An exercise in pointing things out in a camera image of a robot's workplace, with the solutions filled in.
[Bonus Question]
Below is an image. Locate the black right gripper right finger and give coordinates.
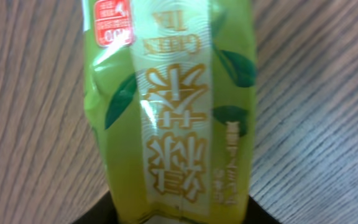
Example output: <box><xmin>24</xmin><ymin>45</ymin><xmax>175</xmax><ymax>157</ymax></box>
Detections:
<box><xmin>242</xmin><ymin>196</ymin><xmax>281</xmax><ymax>224</ymax></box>

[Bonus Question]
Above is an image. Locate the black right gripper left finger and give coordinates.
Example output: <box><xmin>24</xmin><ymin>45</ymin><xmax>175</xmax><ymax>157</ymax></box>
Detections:
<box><xmin>73</xmin><ymin>192</ymin><xmax>119</xmax><ymax>224</ymax></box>

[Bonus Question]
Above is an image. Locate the green tea carton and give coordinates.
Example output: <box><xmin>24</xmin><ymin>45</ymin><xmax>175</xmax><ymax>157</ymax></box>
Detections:
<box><xmin>82</xmin><ymin>0</ymin><xmax>257</xmax><ymax>223</ymax></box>

